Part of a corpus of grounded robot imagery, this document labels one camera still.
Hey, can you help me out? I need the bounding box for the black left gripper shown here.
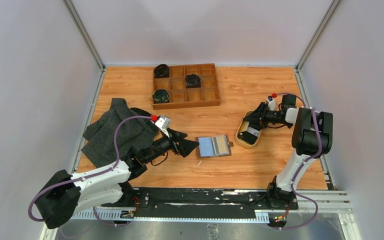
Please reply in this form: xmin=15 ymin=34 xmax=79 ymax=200
xmin=143 ymin=127 xmax=199 ymax=164

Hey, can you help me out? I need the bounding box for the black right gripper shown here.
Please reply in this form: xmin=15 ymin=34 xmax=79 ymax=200
xmin=243 ymin=102 xmax=292 ymax=130

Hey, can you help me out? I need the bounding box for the yellow oval card tray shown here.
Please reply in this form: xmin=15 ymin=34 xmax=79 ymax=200
xmin=235 ymin=120 xmax=263 ymax=149

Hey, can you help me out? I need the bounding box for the brown leather card holder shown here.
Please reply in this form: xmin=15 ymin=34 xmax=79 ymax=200
xmin=195 ymin=134 xmax=234 ymax=159

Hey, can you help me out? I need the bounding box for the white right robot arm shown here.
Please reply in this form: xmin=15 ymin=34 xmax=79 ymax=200
xmin=236 ymin=93 xmax=334 ymax=209

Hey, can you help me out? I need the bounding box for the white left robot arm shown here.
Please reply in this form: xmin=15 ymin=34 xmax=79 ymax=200
xmin=31 ymin=129 xmax=199 ymax=229

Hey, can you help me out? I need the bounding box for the black card in tray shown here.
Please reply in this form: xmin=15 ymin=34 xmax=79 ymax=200
xmin=237 ymin=126 xmax=261 ymax=145

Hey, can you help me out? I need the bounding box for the black-green coiled belt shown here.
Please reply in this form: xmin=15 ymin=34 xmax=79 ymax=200
xmin=152 ymin=89 xmax=170 ymax=104

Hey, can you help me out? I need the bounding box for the wooden compartment tray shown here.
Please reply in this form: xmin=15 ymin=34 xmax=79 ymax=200
xmin=151 ymin=63 xmax=221 ymax=110

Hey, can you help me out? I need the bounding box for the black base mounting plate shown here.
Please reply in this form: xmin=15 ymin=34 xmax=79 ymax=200
xmin=103 ymin=187 xmax=299 ymax=220

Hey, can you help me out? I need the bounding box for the black coiled belt middle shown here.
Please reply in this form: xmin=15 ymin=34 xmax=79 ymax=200
xmin=185 ymin=73 xmax=201 ymax=89

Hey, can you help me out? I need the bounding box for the black coiled belt top-left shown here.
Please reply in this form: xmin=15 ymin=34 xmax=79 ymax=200
xmin=153 ymin=64 xmax=170 ymax=79

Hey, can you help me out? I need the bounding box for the dark grey dotted cloth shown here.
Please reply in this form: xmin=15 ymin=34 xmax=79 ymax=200
xmin=81 ymin=98 xmax=159 ymax=168

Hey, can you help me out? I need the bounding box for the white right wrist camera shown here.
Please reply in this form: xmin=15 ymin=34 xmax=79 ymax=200
xmin=265 ymin=95 xmax=277 ymax=111

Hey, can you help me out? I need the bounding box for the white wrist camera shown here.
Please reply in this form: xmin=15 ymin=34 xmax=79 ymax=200
xmin=154 ymin=115 xmax=172 ymax=138
xmin=265 ymin=95 xmax=277 ymax=111

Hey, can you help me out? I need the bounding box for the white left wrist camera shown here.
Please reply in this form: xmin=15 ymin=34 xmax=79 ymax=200
xmin=154 ymin=115 xmax=172 ymax=138

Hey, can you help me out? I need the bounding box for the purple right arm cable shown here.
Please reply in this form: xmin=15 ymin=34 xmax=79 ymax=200
xmin=271 ymin=92 xmax=323 ymax=231

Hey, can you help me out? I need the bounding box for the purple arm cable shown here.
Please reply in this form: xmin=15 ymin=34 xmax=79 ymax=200
xmin=28 ymin=115 xmax=158 ymax=222
xmin=271 ymin=92 xmax=323 ymax=231

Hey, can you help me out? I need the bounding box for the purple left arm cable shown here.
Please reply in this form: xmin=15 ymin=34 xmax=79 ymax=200
xmin=28 ymin=115 xmax=158 ymax=222

